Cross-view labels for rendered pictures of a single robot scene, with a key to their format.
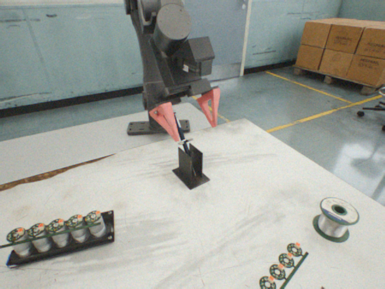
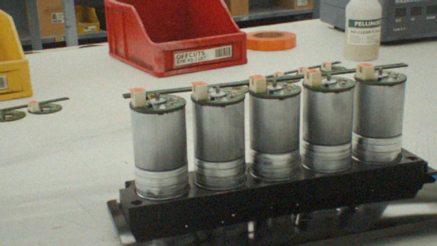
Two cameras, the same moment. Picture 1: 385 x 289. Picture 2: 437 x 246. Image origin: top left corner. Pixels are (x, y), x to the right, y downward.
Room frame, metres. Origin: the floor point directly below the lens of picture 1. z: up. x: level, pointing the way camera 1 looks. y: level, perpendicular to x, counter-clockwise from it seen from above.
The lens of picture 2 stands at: (0.53, 0.19, 0.89)
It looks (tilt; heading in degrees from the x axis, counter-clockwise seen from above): 18 degrees down; 179
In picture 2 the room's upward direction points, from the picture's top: 1 degrees counter-clockwise
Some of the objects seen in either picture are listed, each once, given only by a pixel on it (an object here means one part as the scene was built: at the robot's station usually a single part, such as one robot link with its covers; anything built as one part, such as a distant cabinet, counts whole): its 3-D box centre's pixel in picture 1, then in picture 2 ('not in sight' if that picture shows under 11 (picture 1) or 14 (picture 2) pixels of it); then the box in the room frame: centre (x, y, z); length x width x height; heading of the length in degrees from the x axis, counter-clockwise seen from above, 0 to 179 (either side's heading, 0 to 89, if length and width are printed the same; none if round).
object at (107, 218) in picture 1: (68, 236); (289, 214); (0.26, 0.23, 0.76); 0.16 x 0.07 x 0.01; 107
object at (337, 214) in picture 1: (334, 218); not in sight; (0.28, -0.26, 0.78); 0.06 x 0.06 x 0.05
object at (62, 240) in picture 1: (61, 234); (274, 138); (0.24, 0.22, 0.79); 0.02 x 0.02 x 0.05
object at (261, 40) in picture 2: not in sight; (269, 40); (-0.16, 0.26, 0.76); 0.06 x 0.06 x 0.01
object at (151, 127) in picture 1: (158, 117); not in sight; (0.67, 0.12, 0.79); 0.20 x 0.07 x 0.08; 95
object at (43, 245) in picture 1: (41, 239); (326, 130); (0.23, 0.25, 0.79); 0.02 x 0.02 x 0.05
